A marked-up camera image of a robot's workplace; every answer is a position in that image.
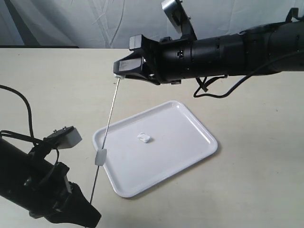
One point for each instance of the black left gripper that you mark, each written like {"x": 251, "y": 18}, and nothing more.
{"x": 45, "y": 187}

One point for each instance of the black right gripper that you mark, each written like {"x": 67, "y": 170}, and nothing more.
{"x": 157, "y": 62}

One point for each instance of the thin metal skewer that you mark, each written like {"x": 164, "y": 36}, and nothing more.
{"x": 105, "y": 137}

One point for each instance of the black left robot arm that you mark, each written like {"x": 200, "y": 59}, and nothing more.
{"x": 11, "y": 160}

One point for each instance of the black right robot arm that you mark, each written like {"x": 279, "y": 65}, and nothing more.
{"x": 264, "y": 50}

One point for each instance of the grey wrinkled backdrop cloth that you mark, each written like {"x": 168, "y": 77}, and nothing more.
{"x": 110, "y": 23}

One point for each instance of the white rectangular plastic tray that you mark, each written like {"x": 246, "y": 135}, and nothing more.
{"x": 179, "y": 140}

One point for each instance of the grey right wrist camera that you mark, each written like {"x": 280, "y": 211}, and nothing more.
{"x": 178, "y": 17}

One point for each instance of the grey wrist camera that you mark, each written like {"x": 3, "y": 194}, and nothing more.
{"x": 65, "y": 138}
{"x": 178, "y": 17}

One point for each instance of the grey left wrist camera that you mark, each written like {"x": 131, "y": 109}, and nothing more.
{"x": 65, "y": 138}

